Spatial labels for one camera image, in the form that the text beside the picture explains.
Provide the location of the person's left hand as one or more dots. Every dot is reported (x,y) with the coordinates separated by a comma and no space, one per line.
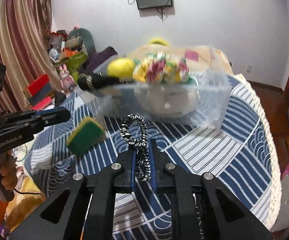
(9,172)

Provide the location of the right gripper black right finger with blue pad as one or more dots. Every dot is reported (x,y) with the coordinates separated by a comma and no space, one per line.
(202,207)

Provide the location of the pink bunny toy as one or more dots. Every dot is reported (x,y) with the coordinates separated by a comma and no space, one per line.
(67,81)

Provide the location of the yellow green sponge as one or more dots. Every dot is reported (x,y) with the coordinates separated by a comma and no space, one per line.
(85,136)

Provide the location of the clear plastic storage box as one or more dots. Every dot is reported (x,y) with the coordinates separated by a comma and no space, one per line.
(186,86)

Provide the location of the wall power socket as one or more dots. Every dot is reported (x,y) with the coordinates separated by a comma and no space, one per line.
(249,68)

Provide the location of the yellow green patterned sock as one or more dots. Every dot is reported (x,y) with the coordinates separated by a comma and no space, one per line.
(162,68)

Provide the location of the striped red beige curtain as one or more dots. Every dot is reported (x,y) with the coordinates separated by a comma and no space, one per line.
(24,31)

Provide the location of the red blue box stack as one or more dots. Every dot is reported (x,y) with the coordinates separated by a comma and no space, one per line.
(37,90)

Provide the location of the black sock with chain pattern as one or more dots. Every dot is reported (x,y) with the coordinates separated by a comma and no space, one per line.
(98,81)

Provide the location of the beige patchwork blanket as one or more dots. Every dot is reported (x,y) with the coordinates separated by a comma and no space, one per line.
(194,66)

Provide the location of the yellow hoop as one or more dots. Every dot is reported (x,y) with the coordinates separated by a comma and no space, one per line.
(158,41)

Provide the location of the white fluffy sock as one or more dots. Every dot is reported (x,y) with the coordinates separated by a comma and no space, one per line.
(167,102)

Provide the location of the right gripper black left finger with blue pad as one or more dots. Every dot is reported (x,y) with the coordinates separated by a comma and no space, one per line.
(83,207)

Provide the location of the grey green plush toy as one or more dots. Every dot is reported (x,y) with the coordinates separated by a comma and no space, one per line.
(82,39)

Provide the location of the dark purple clothing pile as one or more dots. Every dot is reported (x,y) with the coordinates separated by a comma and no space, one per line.
(96,59)

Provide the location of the yellow felt ball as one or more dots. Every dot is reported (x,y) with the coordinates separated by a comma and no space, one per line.
(120,67)

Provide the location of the green cardboard box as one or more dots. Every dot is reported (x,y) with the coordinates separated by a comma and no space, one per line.
(73,63)

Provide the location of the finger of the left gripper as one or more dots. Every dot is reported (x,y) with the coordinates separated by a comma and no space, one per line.
(63,115)
(27,116)

